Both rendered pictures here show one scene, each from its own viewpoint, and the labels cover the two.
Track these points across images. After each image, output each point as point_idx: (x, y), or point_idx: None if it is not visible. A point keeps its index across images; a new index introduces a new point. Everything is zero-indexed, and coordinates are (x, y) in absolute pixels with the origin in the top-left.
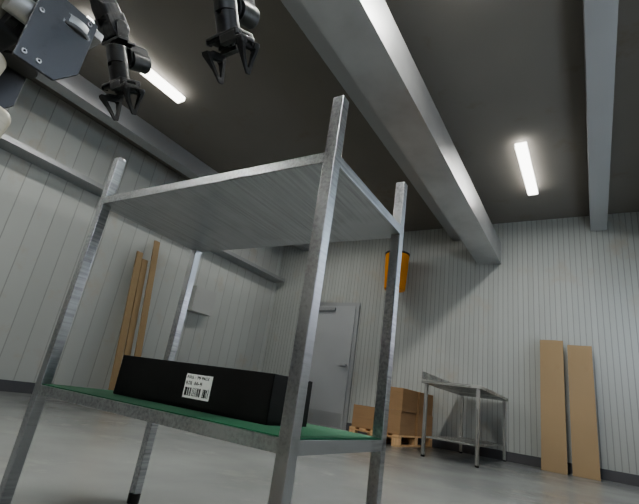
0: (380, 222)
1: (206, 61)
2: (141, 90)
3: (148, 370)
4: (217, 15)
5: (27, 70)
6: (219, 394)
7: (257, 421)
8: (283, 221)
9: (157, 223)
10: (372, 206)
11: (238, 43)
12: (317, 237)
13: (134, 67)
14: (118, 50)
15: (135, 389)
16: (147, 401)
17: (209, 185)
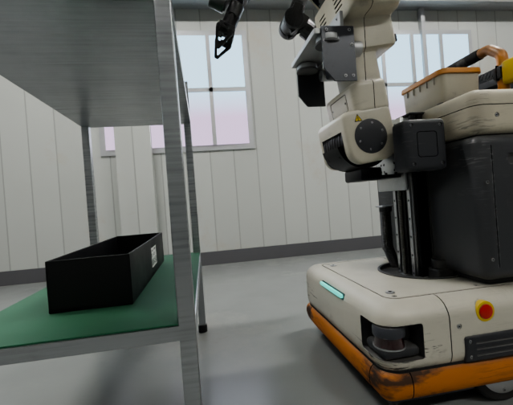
0: (111, 125)
1: (229, 37)
2: None
3: (141, 259)
4: (238, 22)
5: (321, 47)
6: (157, 255)
7: (163, 260)
8: (108, 104)
9: (84, 26)
10: (136, 125)
11: (229, 48)
12: (193, 165)
13: None
14: None
15: (140, 284)
16: (155, 283)
17: (183, 95)
